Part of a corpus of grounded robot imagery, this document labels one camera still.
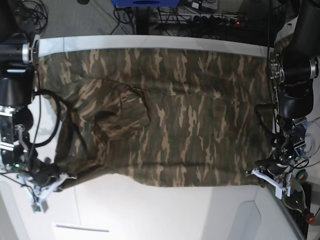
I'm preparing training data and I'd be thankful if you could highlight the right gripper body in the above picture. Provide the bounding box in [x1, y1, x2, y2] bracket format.
[17, 157, 67, 193]

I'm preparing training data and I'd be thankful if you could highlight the coiled white cable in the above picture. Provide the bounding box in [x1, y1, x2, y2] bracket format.
[303, 121, 320, 161]

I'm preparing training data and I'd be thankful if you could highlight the camouflage t-shirt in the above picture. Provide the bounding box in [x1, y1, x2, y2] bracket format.
[38, 48, 271, 189]

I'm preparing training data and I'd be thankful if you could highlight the coiled black floor cable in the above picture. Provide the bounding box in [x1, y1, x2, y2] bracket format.
[14, 0, 50, 36]

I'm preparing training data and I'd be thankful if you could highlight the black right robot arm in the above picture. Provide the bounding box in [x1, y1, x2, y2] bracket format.
[0, 0, 69, 213]

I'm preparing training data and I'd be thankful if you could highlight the green tape roll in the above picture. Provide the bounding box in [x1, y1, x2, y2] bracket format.
[295, 169, 309, 183]

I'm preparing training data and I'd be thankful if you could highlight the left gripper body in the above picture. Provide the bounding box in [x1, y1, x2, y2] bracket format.
[255, 154, 290, 183]

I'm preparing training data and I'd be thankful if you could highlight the black power strip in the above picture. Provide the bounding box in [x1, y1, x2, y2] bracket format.
[192, 14, 248, 27]

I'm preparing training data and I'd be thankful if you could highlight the clear glass bottle red cap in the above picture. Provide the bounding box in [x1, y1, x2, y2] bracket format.
[282, 178, 316, 225]

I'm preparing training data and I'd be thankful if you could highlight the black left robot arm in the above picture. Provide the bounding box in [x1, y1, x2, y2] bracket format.
[247, 0, 320, 199]

